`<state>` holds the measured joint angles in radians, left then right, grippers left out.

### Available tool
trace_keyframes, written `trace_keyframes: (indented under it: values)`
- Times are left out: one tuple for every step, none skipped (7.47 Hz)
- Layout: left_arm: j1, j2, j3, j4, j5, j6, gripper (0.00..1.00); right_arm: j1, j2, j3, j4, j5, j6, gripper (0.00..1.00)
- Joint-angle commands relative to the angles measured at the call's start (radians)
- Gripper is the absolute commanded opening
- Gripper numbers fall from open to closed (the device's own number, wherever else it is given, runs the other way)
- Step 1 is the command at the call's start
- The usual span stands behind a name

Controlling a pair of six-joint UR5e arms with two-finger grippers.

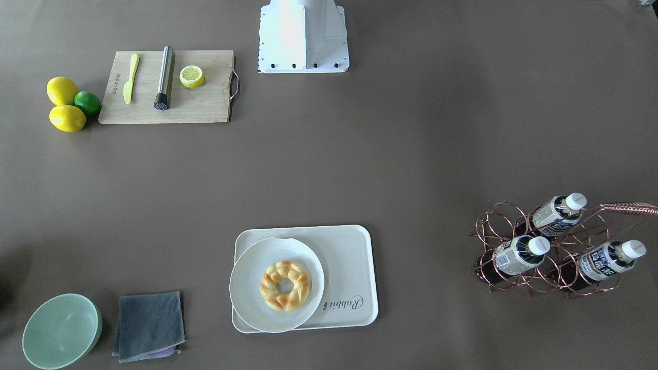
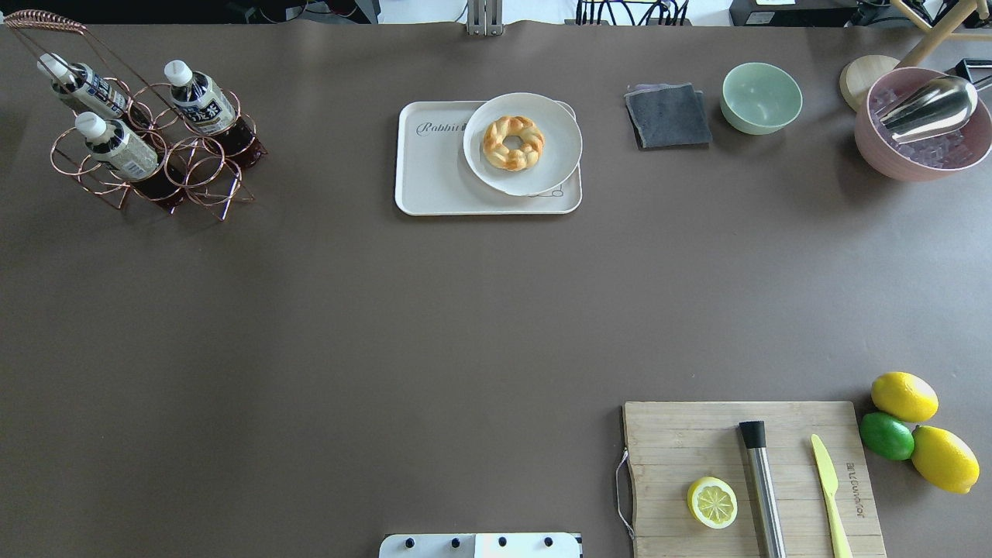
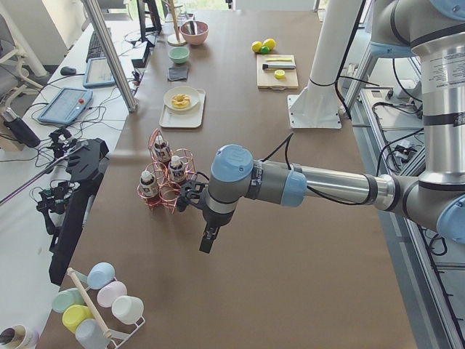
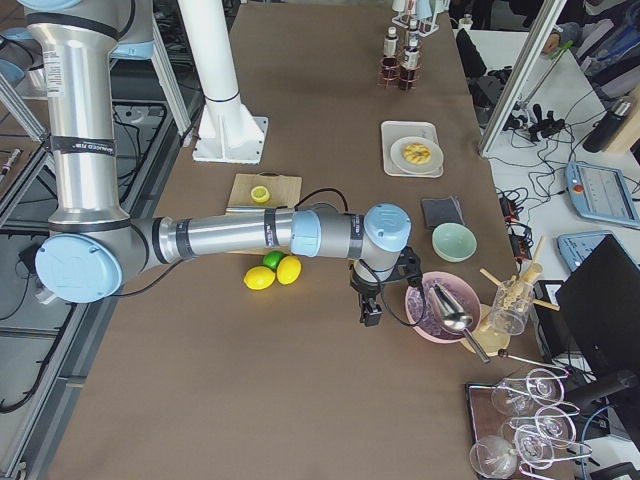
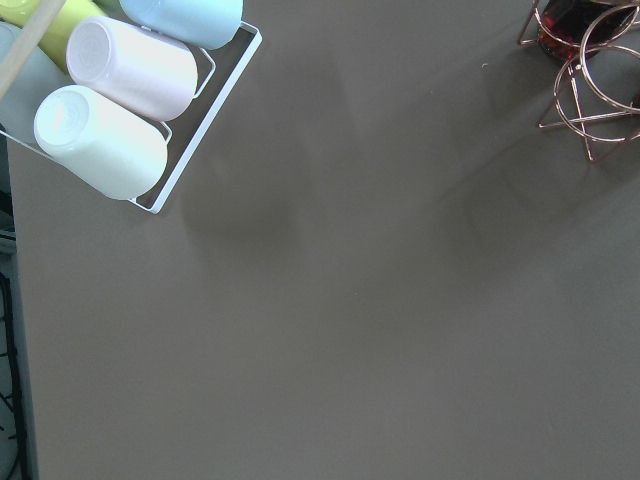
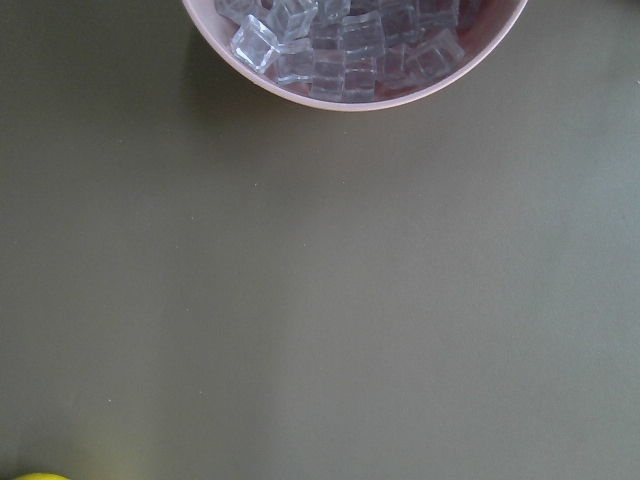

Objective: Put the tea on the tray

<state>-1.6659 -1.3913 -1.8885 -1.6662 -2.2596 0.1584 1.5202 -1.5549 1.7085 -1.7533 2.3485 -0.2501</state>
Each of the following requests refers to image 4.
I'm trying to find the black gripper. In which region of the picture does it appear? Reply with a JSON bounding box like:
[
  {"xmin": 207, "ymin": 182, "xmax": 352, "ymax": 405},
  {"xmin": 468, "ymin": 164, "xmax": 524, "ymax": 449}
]
[{"xmin": 349, "ymin": 262, "xmax": 395, "ymax": 327}]

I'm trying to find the tea bottle top rack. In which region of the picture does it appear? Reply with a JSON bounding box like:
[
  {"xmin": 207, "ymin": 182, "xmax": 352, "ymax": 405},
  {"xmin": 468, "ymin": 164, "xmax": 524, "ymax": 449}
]
[{"xmin": 383, "ymin": 26, "xmax": 398, "ymax": 58}]

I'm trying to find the tea bottle rack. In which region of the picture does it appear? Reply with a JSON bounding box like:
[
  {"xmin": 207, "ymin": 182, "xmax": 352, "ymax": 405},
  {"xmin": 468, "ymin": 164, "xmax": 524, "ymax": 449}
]
[
  {"xmin": 383, "ymin": 26, "xmax": 398, "ymax": 58},
  {"xmin": 398, "ymin": 35, "xmax": 420, "ymax": 90},
  {"xmin": 405, "ymin": 18, "xmax": 420, "ymax": 50}
]

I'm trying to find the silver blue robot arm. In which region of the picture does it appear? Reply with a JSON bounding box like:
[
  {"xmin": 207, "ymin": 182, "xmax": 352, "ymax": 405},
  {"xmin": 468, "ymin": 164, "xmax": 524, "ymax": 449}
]
[{"xmin": 25, "ymin": 1, "xmax": 422, "ymax": 326}]

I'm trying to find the dark glass tray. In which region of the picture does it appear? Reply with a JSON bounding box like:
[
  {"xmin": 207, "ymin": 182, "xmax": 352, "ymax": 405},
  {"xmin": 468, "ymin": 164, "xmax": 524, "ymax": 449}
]
[{"xmin": 464, "ymin": 382, "xmax": 521, "ymax": 476}]

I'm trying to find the white serving tray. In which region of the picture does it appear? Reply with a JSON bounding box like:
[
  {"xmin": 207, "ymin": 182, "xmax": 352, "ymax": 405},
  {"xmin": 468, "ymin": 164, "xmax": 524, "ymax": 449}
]
[{"xmin": 381, "ymin": 121, "xmax": 444, "ymax": 178}]

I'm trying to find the tea bottle rack left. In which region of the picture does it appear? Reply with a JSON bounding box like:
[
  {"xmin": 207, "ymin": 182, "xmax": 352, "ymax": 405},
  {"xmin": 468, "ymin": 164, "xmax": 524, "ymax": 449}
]
[{"xmin": 398, "ymin": 35, "xmax": 420, "ymax": 90}]

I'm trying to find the tea bottle rack right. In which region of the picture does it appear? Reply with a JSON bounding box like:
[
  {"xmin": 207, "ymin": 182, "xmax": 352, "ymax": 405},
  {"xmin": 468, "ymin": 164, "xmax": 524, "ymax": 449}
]
[{"xmin": 405, "ymin": 18, "xmax": 420, "ymax": 50}]

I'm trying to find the pink ice bowl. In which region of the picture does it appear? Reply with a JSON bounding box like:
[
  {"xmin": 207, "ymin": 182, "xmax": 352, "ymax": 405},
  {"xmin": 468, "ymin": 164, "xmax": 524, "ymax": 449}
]
[{"xmin": 405, "ymin": 271, "xmax": 481, "ymax": 344}]

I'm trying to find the metal ice scoop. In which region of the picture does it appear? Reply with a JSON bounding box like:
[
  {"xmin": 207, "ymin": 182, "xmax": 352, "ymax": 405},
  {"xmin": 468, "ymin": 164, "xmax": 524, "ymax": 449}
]
[{"xmin": 429, "ymin": 284, "xmax": 490, "ymax": 364}]

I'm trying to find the yellow lemon near board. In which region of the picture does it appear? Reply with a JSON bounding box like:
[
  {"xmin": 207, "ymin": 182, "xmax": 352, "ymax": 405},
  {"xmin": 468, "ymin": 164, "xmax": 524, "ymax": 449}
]
[{"xmin": 276, "ymin": 255, "xmax": 302, "ymax": 285}]

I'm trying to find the mint green bowl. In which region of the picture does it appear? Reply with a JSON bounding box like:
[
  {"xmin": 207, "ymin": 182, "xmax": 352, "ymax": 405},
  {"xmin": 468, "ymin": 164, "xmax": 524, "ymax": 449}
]
[{"xmin": 432, "ymin": 223, "xmax": 477, "ymax": 263}]

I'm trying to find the green lime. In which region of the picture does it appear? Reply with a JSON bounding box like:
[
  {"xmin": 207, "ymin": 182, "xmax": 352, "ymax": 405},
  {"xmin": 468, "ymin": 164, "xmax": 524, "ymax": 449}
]
[{"xmin": 262, "ymin": 250, "xmax": 287, "ymax": 271}]

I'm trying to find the yellow lemon far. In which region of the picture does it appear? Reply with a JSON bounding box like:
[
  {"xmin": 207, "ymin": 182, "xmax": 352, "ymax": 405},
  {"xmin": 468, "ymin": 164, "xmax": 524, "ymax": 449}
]
[{"xmin": 243, "ymin": 265, "xmax": 276, "ymax": 291}]

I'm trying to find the grey folded cloth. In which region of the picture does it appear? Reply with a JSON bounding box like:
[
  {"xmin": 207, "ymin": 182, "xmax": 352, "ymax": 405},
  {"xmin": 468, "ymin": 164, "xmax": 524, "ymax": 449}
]
[{"xmin": 421, "ymin": 196, "xmax": 465, "ymax": 229}]

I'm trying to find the wooden cup tree stand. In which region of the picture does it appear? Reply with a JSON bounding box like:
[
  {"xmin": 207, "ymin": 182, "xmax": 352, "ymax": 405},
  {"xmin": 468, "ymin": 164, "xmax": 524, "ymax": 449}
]
[{"xmin": 473, "ymin": 236, "xmax": 560, "ymax": 357}]

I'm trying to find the clear glass mug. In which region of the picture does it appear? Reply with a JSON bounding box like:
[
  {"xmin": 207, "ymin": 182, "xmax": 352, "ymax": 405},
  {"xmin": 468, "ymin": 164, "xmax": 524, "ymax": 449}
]
[{"xmin": 488, "ymin": 279, "xmax": 533, "ymax": 336}]

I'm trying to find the wooden cutting board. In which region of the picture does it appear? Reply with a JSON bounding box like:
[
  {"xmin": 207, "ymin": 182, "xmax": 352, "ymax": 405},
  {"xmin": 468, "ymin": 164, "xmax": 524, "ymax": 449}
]
[{"xmin": 225, "ymin": 174, "xmax": 302, "ymax": 255}]

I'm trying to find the wine glass upper left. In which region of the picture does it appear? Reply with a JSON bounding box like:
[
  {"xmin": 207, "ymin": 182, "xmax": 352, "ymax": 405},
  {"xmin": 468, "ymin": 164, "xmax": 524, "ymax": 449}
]
[{"xmin": 491, "ymin": 378, "xmax": 535, "ymax": 416}]

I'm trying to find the wine glass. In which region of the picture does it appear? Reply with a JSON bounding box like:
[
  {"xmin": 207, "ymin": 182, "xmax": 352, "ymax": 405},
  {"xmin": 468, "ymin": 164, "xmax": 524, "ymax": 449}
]
[
  {"xmin": 534, "ymin": 406, "xmax": 577, "ymax": 449},
  {"xmin": 524, "ymin": 368, "xmax": 564, "ymax": 406},
  {"xmin": 469, "ymin": 435, "xmax": 518, "ymax": 479},
  {"xmin": 491, "ymin": 378, "xmax": 535, "ymax": 416},
  {"xmin": 514, "ymin": 425, "xmax": 555, "ymax": 470}
]

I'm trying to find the half lemon slice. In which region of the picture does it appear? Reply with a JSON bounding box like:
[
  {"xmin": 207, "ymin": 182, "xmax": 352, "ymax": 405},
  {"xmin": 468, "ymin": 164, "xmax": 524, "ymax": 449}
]
[{"xmin": 250, "ymin": 185, "xmax": 271, "ymax": 204}]

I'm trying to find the white round plate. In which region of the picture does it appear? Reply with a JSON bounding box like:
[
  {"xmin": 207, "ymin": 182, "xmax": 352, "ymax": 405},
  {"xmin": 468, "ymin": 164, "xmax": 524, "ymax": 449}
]
[{"xmin": 390, "ymin": 136, "xmax": 444, "ymax": 175}]

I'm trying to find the wine glass top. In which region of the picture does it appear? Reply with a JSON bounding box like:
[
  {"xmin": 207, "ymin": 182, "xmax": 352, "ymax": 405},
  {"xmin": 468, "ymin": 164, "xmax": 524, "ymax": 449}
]
[{"xmin": 524, "ymin": 368, "xmax": 564, "ymax": 406}]

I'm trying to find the wine glass bottom left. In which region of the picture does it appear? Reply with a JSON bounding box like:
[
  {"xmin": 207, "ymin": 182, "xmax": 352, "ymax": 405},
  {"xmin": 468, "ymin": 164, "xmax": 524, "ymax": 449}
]
[{"xmin": 469, "ymin": 435, "xmax": 518, "ymax": 479}]

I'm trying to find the wine glass lower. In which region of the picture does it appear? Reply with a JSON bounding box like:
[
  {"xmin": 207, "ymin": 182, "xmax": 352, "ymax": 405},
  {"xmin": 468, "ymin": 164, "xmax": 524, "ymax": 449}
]
[{"xmin": 514, "ymin": 425, "xmax": 555, "ymax": 470}]

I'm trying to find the blue teach pendant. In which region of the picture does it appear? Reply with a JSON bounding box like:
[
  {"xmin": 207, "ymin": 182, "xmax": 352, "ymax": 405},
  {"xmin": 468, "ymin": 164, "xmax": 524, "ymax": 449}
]
[
  {"xmin": 556, "ymin": 230, "xmax": 616, "ymax": 272},
  {"xmin": 565, "ymin": 161, "xmax": 639, "ymax": 229}
]

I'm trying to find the wine glass middle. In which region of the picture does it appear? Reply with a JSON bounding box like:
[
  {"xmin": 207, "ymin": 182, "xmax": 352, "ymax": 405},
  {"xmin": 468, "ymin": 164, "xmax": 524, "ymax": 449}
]
[{"xmin": 534, "ymin": 406, "xmax": 577, "ymax": 449}]

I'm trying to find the black monitor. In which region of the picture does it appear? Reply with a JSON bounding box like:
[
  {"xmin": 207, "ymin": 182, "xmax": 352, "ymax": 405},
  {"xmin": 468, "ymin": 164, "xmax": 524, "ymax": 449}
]
[{"xmin": 557, "ymin": 235, "xmax": 639, "ymax": 376}]

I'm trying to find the black water bottle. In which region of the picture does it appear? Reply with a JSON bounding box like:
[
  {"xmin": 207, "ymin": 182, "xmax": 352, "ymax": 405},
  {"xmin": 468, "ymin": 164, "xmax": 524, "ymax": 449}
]
[{"xmin": 583, "ymin": 96, "xmax": 635, "ymax": 153}]

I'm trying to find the white power strip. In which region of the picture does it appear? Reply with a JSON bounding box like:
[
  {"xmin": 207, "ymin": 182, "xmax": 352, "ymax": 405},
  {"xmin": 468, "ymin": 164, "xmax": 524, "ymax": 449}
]
[{"xmin": 34, "ymin": 286, "xmax": 59, "ymax": 305}]

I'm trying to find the braided ring pastry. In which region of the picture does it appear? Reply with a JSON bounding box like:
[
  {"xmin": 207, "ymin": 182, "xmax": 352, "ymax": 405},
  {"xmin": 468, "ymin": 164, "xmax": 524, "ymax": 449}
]
[{"xmin": 402, "ymin": 143, "xmax": 432, "ymax": 165}]

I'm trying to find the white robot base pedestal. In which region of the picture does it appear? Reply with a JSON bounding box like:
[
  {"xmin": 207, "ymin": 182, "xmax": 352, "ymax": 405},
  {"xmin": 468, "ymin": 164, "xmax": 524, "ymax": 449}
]
[{"xmin": 179, "ymin": 0, "xmax": 268, "ymax": 165}]

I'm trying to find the copper wire bottle rack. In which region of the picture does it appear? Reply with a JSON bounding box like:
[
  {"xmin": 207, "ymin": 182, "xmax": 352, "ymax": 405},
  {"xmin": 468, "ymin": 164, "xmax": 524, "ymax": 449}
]
[{"xmin": 377, "ymin": 57, "xmax": 422, "ymax": 91}]

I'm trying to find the white wire cup rack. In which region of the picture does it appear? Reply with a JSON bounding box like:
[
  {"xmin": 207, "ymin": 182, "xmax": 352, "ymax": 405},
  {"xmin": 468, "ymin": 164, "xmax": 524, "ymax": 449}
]
[{"xmin": 391, "ymin": 0, "xmax": 448, "ymax": 37}]

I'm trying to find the aluminium frame post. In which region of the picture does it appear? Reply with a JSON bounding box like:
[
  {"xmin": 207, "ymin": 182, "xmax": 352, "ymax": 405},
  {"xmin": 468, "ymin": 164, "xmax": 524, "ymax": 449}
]
[{"xmin": 478, "ymin": 0, "xmax": 566, "ymax": 158}]

